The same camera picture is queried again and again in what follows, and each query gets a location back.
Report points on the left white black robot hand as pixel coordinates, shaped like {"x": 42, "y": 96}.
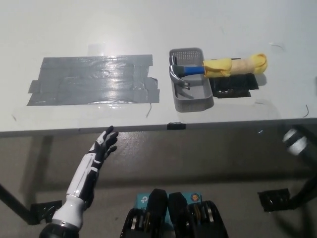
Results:
{"x": 83, "y": 173}

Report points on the teal box on robot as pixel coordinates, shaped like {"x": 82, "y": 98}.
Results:
{"x": 142, "y": 202}

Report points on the black table leg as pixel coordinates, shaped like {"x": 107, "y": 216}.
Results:
{"x": 15, "y": 204}
{"x": 305, "y": 191}

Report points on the small black edge tape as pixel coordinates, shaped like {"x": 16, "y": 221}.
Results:
{"x": 176, "y": 126}

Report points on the grey perforated plastic basket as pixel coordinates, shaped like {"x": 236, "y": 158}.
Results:
{"x": 195, "y": 100}

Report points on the black tape square patch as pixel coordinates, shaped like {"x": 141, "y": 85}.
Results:
{"x": 232, "y": 86}

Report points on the grey duct tape patch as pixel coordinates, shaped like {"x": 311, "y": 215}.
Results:
{"x": 94, "y": 81}

